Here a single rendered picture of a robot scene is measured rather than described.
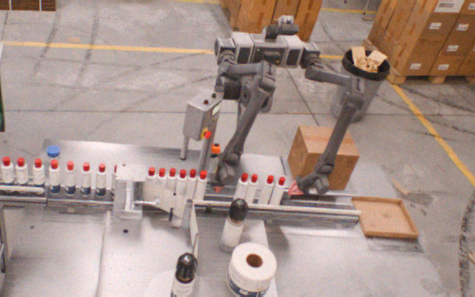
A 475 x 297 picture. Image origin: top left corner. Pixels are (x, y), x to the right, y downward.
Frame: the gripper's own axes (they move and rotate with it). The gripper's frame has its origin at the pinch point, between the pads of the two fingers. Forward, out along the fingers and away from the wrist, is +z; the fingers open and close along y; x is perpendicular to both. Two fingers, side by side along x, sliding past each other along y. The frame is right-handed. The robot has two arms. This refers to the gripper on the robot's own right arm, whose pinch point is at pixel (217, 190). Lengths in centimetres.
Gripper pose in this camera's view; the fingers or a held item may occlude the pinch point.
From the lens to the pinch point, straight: 260.2
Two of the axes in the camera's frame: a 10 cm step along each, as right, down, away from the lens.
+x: -0.7, -6.3, 7.7
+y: 9.8, 0.8, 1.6
